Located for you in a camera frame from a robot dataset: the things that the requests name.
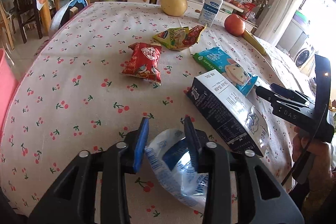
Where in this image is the person right hand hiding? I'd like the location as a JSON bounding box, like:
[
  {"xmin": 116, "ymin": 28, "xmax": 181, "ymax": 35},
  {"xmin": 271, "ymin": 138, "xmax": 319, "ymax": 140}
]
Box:
[{"xmin": 292, "ymin": 127, "xmax": 335, "ymax": 197}]

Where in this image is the pink plastic trash bucket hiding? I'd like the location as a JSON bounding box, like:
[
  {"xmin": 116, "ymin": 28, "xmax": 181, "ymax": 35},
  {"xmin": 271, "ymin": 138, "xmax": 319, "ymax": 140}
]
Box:
[{"xmin": 0, "ymin": 48, "xmax": 20, "ymax": 132}]

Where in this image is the red snack packet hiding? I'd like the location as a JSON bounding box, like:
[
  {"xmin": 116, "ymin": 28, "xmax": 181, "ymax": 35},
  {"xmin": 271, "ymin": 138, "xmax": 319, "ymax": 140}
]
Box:
[{"xmin": 122, "ymin": 42, "xmax": 162, "ymax": 85}]

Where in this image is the green blue wet wipes pack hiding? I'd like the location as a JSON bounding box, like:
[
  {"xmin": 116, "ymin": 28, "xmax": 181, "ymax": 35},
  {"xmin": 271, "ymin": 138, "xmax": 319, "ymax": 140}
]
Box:
[{"xmin": 193, "ymin": 47, "xmax": 258, "ymax": 96}]

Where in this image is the yellow green noodle packet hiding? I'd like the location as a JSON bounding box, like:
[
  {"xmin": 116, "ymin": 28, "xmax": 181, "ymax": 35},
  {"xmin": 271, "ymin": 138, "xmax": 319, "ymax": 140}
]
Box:
[{"xmin": 153, "ymin": 25, "xmax": 207, "ymax": 51}]

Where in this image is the yellow banana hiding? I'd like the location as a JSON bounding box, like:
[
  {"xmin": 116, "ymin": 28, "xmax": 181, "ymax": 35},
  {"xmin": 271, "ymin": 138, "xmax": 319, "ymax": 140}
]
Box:
[{"xmin": 241, "ymin": 30, "xmax": 266, "ymax": 56}]

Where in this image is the white blue milk bottle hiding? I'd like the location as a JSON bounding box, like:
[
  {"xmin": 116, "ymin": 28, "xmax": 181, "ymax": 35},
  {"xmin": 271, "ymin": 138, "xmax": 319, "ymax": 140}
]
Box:
[{"xmin": 198, "ymin": 0, "xmax": 223, "ymax": 27}]

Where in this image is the white blue plastic bag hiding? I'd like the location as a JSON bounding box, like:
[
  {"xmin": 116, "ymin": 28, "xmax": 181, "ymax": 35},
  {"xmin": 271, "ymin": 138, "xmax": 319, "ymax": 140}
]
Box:
[{"xmin": 145, "ymin": 128, "xmax": 209, "ymax": 213}]

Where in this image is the red apple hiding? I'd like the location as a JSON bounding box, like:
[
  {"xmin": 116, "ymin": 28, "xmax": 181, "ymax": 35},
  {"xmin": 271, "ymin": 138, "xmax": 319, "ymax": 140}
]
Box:
[{"xmin": 224, "ymin": 14, "xmax": 245, "ymax": 36}]

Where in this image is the cherry print tablecloth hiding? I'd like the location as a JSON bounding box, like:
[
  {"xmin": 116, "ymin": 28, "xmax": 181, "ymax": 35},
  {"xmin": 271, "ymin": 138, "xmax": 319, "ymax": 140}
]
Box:
[{"xmin": 1, "ymin": 2, "xmax": 309, "ymax": 215}]

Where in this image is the white washing machine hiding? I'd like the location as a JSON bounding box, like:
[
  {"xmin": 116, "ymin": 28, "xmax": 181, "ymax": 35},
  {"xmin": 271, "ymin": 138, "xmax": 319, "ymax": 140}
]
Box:
[{"xmin": 289, "ymin": 39, "xmax": 318, "ymax": 77}]

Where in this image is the dark blue white milk carton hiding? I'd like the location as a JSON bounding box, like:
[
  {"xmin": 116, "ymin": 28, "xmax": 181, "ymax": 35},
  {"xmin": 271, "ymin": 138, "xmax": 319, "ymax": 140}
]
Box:
[{"xmin": 187, "ymin": 69, "xmax": 269, "ymax": 157}]

